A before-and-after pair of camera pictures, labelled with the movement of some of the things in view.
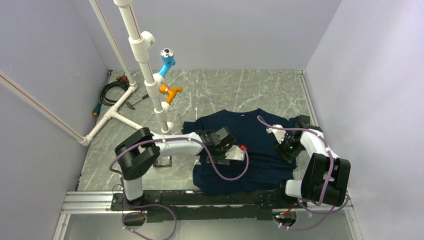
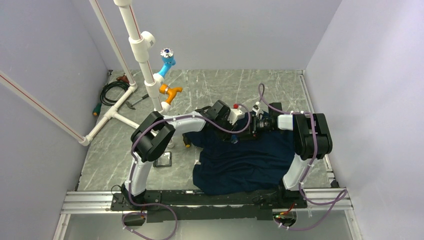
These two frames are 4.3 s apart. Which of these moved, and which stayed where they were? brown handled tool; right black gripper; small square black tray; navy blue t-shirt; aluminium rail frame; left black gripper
Moved: right black gripper; left black gripper
Stayed: brown handled tool; small square black tray; navy blue t-shirt; aluminium rail frame
